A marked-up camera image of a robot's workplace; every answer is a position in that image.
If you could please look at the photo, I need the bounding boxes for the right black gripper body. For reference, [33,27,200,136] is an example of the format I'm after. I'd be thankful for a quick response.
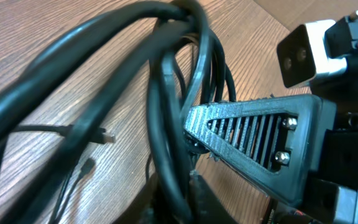
[300,9,358,223]

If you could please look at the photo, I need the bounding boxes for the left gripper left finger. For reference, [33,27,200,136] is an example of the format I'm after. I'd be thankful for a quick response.
[113,174,168,224]

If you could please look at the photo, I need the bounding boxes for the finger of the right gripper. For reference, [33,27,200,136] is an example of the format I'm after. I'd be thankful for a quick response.
[184,95,337,207]

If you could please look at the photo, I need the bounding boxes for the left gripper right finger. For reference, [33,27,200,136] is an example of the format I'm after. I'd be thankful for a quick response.
[190,170,237,224]

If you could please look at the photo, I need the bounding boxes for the black USB-C cable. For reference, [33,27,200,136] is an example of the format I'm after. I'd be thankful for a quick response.
[0,0,211,224]

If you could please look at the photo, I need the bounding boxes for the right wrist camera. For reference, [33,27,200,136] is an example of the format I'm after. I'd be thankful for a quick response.
[277,19,347,88]

